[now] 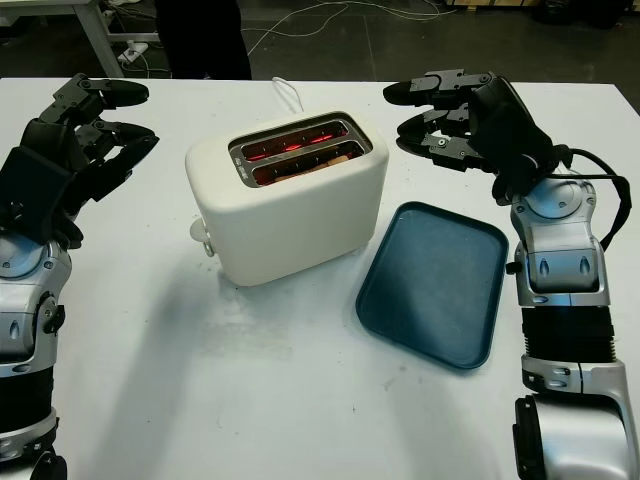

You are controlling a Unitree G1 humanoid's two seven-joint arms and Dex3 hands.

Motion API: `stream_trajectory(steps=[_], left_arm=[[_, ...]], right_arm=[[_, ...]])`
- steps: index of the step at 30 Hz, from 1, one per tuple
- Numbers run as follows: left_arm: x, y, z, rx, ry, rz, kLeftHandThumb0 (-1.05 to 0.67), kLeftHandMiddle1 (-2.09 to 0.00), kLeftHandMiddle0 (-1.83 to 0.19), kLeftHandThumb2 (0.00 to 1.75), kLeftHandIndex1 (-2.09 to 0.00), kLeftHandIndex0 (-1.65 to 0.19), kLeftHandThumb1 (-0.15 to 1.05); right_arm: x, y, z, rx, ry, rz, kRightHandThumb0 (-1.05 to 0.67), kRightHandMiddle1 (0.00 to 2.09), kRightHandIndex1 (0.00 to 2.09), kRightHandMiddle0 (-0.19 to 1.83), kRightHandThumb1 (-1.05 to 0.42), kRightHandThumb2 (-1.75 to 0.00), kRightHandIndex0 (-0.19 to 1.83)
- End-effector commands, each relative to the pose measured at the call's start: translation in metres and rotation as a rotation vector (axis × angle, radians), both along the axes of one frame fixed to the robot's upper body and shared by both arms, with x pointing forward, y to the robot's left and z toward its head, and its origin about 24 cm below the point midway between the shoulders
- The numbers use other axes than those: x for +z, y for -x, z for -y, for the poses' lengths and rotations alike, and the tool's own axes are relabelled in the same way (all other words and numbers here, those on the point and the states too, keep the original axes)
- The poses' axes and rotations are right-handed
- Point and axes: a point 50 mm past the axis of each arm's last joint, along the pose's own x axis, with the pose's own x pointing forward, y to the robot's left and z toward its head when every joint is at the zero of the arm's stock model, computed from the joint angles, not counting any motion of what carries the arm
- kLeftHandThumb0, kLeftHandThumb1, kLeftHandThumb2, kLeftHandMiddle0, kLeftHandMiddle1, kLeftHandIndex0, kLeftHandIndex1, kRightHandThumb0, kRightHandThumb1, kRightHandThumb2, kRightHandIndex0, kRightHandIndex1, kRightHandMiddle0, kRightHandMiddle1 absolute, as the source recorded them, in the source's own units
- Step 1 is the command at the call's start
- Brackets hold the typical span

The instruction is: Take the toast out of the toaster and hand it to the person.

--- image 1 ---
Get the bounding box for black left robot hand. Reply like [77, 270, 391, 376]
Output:
[22, 73, 160, 249]

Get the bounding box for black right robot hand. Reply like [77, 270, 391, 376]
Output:
[382, 69, 556, 206]

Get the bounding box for browned toast slice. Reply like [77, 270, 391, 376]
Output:
[269, 153, 350, 182]

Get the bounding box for person in dark trousers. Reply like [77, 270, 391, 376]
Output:
[154, 0, 253, 81]

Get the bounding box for white two-slot toaster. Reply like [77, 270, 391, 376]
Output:
[184, 109, 390, 288]

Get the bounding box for white power strip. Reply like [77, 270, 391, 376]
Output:
[118, 42, 149, 64]

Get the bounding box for light wooden pallet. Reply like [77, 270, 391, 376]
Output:
[462, 0, 531, 10]

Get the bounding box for black background bag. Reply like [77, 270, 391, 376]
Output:
[529, 0, 640, 26]

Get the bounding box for dark blue plastic tray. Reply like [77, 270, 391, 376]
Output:
[354, 200, 510, 374]

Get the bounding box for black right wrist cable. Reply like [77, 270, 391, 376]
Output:
[549, 144, 634, 251]

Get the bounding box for white metal table frame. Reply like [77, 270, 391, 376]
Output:
[0, 0, 161, 79]

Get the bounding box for white toaster power cord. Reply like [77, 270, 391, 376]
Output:
[271, 76, 305, 115]

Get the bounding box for white floor cable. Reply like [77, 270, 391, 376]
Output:
[134, 0, 451, 81]

